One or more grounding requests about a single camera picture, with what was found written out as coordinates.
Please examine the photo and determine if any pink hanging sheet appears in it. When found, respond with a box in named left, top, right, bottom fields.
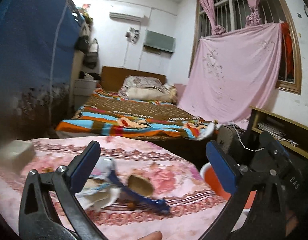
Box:
left=178, top=23, right=282, bottom=129

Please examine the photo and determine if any white cardboard box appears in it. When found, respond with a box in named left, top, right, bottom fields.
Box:
left=0, top=140, right=35, bottom=175

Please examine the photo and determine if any wooden bed headboard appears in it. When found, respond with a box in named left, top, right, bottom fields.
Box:
left=100, top=66, right=166, bottom=92

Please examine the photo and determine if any wooden shelf desk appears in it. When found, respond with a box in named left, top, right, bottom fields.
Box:
left=247, top=106, right=308, bottom=159

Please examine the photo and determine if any cream pillow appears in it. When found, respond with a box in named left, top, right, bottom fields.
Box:
left=125, top=87, right=177, bottom=103

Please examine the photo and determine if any pink left curtain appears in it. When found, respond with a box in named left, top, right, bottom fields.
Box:
left=198, top=0, right=226, bottom=35

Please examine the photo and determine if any window with bars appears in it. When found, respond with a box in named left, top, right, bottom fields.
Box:
left=189, top=0, right=302, bottom=94

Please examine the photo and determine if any red plastic trash bucket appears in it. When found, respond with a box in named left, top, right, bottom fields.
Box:
left=200, top=163, right=257, bottom=211

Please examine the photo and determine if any white tissue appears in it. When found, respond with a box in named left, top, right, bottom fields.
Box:
left=77, top=187, right=121, bottom=210

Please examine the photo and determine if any stack of papers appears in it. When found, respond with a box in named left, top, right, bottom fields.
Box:
left=257, top=122, right=298, bottom=146

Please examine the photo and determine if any pink floral table cloth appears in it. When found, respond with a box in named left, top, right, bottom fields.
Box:
left=0, top=136, right=226, bottom=239

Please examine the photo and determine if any white power cable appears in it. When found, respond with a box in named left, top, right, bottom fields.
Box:
left=229, top=123, right=266, bottom=153

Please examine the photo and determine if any brown fruit peel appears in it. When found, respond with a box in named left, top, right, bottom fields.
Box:
left=127, top=174, right=154, bottom=197

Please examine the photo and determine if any white toothpaste tube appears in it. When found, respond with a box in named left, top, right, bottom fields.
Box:
left=76, top=156, right=117, bottom=196

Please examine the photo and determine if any person's left hand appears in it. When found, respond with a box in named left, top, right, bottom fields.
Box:
left=138, top=231, right=163, bottom=240

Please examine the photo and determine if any red hanging cloth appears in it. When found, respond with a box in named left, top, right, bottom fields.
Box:
left=279, top=22, right=294, bottom=82

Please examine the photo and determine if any colourful striped bed blanket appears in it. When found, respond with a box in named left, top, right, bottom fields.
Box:
left=56, top=88, right=215, bottom=140

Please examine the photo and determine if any black hanging bag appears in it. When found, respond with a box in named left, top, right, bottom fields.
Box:
left=75, top=23, right=90, bottom=54

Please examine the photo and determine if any blue fabric wardrobe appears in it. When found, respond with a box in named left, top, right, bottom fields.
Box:
left=0, top=0, right=82, bottom=147

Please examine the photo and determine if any white bedside drawer cabinet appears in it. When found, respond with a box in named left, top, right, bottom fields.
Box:
left=73, top=79, right=98, bottom=111

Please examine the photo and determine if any floral pillow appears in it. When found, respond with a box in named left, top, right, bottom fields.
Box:
left=118, top=76, right=164, bottom=98

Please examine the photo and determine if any white wall air conditioner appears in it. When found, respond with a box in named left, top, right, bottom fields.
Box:
left=109, top=12, right=142, bottom=22

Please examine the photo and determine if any white grey hanging bag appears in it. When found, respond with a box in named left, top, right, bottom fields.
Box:
left=83, top=38, right=99, bottom=69

